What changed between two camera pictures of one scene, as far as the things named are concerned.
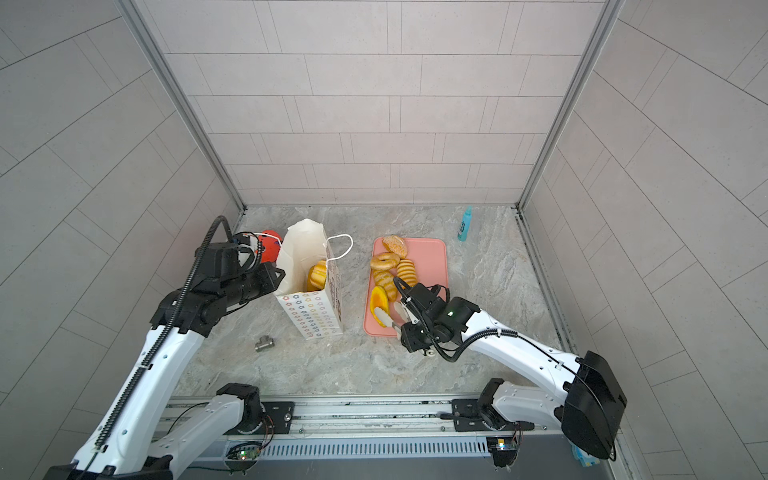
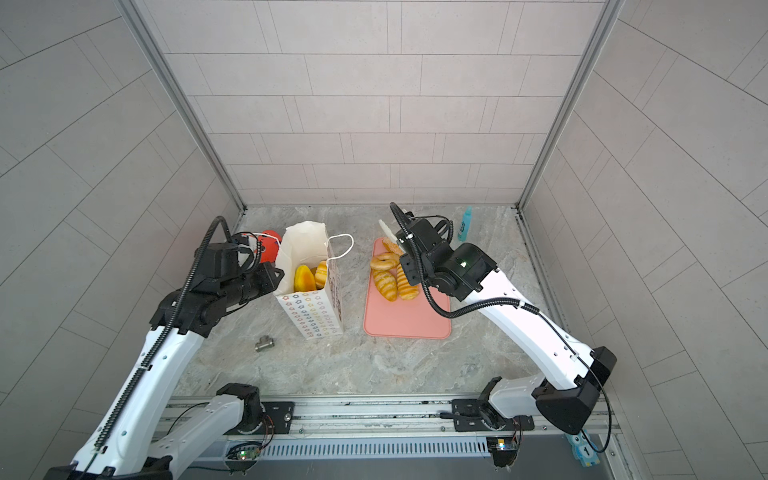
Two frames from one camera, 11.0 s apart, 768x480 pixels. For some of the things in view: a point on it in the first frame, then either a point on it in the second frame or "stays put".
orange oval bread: [378, 299] to [304, 280]
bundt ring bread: [317, 276] stays put
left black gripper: [265, 270] stays put
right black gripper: [408, 340] to [406, 263]
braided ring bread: [385, 261] stays put
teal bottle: [465, 225] stays put
